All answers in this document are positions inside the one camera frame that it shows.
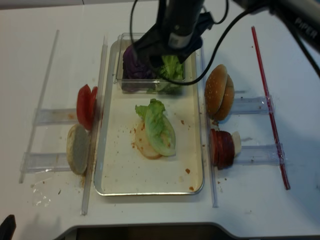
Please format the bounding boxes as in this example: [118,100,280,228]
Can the red plastic rail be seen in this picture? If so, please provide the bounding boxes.
[251,26,291,191]

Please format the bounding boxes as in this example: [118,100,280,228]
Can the clear holder upper right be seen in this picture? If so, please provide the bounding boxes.
[229,96,274,115]

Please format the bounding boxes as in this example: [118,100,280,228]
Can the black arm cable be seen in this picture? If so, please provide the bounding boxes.
[129,0,320,86]

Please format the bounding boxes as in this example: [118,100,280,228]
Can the white bun half left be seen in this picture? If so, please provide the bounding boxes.
[66,124,90,175]

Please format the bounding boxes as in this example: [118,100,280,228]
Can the sesame bun top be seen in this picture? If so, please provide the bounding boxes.
[204,64,228,118]

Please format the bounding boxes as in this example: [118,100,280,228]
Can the clear holder lower left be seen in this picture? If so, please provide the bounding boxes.
[20,152,71,174]

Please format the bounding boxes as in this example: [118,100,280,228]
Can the clear holder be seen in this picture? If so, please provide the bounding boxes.
[233,143,285,166]
[34,108,78,126]
[229,96,274,115]
[20,152,71,174]

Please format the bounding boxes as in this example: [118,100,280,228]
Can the green lettuce in container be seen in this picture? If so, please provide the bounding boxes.
[159,55,184,81]

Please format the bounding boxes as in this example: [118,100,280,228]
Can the clear holder lower right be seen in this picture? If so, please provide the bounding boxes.
[233,143,285,166]

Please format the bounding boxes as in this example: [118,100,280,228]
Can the red sliced meat patties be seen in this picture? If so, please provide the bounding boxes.
[210,128,235,170]

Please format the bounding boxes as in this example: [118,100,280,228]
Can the purple cabbage leaves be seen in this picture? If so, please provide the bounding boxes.
[122,45,156,80]

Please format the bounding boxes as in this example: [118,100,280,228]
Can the black object bottom left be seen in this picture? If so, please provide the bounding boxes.
[0,214,17,240]

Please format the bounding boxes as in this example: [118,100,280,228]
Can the plain bun top behind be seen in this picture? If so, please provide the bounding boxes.
[214,75,235,121]

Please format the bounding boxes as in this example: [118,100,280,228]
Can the silver metal tray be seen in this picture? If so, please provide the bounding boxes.
[94,37,206,196]

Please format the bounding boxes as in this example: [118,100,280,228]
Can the clear holder upper left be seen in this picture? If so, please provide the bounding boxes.
[34,108,78,126]

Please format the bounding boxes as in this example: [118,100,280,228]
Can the clear rail left of tray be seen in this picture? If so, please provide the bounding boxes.
[80,33,108,216]

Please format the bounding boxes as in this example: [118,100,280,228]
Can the tomato slice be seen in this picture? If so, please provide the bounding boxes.
[88,86,98,126]
[76,84,92,131]

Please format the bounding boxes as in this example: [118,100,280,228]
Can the front tomato slice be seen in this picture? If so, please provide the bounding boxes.
[76,84,92,131]

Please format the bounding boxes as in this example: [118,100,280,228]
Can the clear plastic container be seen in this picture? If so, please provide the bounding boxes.
[115,33,186,95]

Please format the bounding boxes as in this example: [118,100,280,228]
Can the green lettuce leaf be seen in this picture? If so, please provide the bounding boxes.
[135,98,176,157]

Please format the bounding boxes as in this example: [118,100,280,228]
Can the rear tomato slice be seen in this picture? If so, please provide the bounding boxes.
[88,86,98,126]

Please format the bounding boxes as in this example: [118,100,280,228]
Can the clear rail far left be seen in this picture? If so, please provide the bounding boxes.
[18,29,60,184]

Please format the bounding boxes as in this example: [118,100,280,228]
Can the bun base on tray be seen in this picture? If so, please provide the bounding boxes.
[135,120,162,160]

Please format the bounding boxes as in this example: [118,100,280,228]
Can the white cheese slice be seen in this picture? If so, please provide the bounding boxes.
[231,131,242,157]

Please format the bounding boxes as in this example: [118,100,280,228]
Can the clear rail right of tray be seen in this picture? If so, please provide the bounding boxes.
[198,44,219,208]

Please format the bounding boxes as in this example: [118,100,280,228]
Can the clear rail of tray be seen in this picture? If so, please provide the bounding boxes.
[198,44,219,208]
[80,33,108,216]

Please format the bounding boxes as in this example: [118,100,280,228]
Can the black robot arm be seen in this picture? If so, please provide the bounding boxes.
[132,0,320,73]

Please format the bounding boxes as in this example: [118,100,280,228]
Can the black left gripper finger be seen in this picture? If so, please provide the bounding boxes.
[149,55,163,73]

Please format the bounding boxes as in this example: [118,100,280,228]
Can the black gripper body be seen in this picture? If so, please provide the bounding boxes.
[133,0,214,63]

